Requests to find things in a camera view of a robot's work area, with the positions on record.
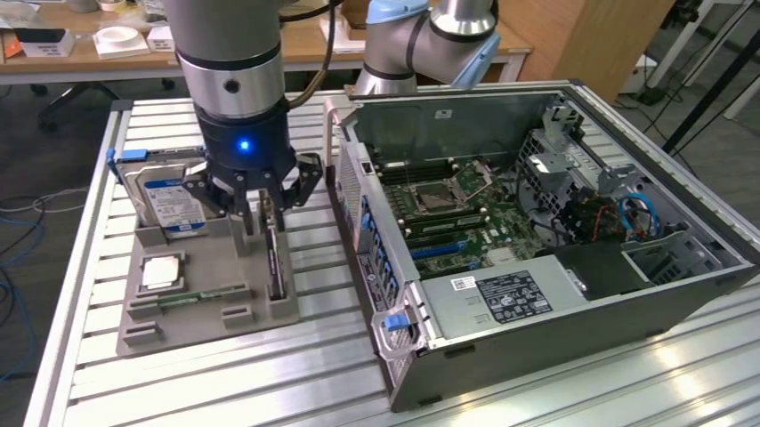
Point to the black slanted stand pole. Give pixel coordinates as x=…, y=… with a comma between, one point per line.
x=712, y=80

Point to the silver CPU chip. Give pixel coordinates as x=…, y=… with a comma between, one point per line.
x=162, y=271

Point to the CPU socket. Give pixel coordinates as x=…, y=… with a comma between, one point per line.
x=436, y=198

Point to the hard disk in blue caddy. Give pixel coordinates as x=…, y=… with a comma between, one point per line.
x=161, y=200

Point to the black chair base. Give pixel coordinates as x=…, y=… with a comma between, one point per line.
x=66, y=98

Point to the metal socket cover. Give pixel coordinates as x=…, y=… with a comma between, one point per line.
x=473, y=178

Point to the graphics card with metal bracket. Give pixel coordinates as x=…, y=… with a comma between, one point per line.
x=273, y=262

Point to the metal disk bay cage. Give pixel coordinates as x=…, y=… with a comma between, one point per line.
x=552, y=178

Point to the blue case latch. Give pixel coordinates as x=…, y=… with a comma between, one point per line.
x=397, y=321

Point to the green RAM stick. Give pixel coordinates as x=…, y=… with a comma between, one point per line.
x=185, y=299

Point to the stack of white papers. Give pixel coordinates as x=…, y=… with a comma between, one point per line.
x=350, y=42

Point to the installed black RAM stick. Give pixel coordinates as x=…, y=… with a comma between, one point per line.
x=445, y=226

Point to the white box with round hole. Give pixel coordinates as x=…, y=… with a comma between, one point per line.
x=122, y=44

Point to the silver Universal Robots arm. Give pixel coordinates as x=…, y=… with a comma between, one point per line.
x=232, y=66

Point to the green motherboard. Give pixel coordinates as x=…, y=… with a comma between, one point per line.
x=499, y=222

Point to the wooden desk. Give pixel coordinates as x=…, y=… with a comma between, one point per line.
x=89, y=66

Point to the blue expansion slot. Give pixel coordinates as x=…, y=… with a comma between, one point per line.
x=440, y=250

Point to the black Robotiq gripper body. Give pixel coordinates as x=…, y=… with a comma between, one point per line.
x=246, y=142

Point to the grey parts rack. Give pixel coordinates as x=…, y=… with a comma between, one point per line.
x=219, y=276

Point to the grey power supply unit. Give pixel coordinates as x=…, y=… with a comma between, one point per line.
x=475, y=302

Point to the black floor power adapter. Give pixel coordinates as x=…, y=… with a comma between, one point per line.
x=654, y=95

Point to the white box with black lid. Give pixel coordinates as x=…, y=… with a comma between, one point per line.
x=45, y=42

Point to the white desk frame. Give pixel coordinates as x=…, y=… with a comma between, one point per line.
x=671, y=49

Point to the open black PC case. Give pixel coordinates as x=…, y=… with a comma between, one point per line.
x=535, y=338

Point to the small white cardboard box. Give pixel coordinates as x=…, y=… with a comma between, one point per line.
x=161, y=40

